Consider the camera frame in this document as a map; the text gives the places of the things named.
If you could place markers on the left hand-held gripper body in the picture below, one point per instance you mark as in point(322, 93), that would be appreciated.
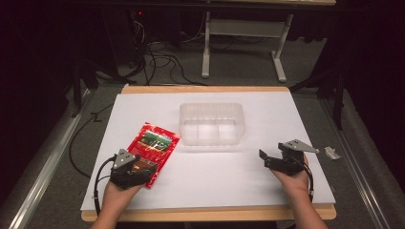
point(122, 162)

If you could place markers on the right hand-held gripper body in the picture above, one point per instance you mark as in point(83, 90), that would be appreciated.
point(290, 156)

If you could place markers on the red snack packet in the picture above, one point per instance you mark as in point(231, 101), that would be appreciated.
point(155, 149)

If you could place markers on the clear plastic container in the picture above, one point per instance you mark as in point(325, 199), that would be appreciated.
point(211, 124)

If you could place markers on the person's right hand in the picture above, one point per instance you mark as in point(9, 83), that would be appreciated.
point(294, 181)

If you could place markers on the person's left hand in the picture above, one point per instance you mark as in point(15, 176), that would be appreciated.
point(118, 193)

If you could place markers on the crumpled clear wrapper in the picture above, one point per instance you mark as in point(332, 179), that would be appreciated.
point(331, 153)

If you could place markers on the white board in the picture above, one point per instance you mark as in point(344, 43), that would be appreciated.
point(207, 178)

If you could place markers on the black metal stand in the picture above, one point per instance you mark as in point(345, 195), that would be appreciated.
point(331, 89)
point(79, 86)

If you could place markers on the white metal stand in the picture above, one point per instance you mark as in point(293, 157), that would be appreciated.
point(245, 31)

